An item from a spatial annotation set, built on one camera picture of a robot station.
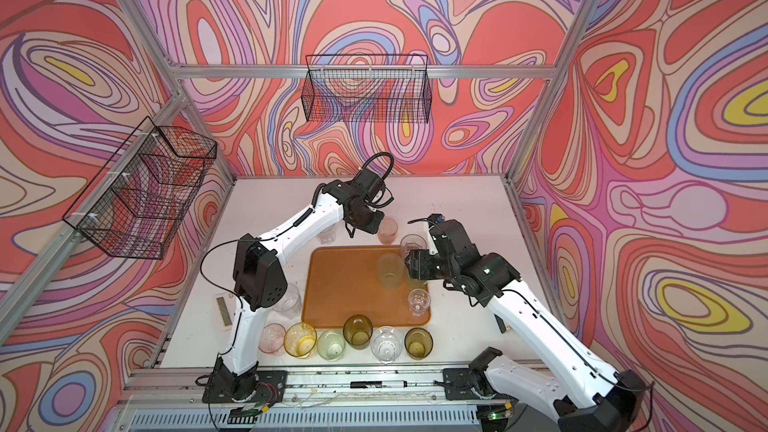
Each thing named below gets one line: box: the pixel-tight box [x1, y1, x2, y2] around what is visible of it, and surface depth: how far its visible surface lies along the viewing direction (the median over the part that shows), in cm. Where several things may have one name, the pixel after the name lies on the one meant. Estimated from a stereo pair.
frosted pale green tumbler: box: [377, 253, 404, 289], surface depth 88 cm
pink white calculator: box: [214, 292, 235, 331], surface depth 85 cm
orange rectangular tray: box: [302, 245, 430, 327], surface depth 90 cm
